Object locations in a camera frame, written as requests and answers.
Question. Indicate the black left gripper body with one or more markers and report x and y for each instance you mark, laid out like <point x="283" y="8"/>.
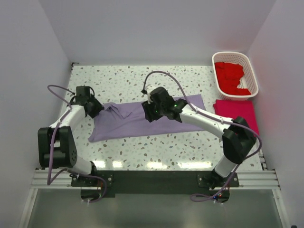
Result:
<point x="97" y="108"/>

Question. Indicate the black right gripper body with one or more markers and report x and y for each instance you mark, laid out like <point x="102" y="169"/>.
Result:
<point x="149" y="110"/>

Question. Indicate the purple t shirt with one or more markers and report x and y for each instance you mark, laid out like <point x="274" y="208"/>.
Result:
<point x="128" y="120"/>

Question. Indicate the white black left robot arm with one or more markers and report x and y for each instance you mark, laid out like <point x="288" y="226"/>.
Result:
<point x="56" y="144"/>

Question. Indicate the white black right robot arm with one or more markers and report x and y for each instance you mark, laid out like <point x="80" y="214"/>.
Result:
<point x="237" y="138"/>

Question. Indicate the folded pink t shirt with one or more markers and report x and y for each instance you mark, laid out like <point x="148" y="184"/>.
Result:
<point x="233" y="109"/>

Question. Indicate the red t shirt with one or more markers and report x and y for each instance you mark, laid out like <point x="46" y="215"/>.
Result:
<point x="229" y="76"/>

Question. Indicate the white perforated plastic basket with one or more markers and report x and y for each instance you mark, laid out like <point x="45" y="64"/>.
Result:
<point x="248" y="81"/>

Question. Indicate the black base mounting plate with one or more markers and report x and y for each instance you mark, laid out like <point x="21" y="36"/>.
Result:
<point x="199" y="185"/>

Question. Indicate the aluminium right side rail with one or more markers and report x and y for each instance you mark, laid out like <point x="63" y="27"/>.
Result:
<point x="262" y="161"/>

